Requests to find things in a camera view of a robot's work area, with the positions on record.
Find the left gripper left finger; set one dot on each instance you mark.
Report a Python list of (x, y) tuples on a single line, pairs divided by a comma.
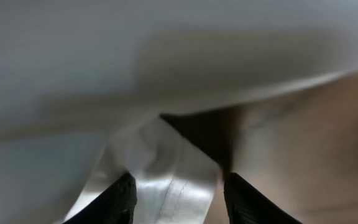
[(114, 206)]

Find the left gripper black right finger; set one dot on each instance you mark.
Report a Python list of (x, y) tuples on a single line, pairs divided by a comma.
[(246, 205)]

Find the white t-shirt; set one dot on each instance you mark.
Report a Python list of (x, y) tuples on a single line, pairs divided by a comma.
[(176, 93)]

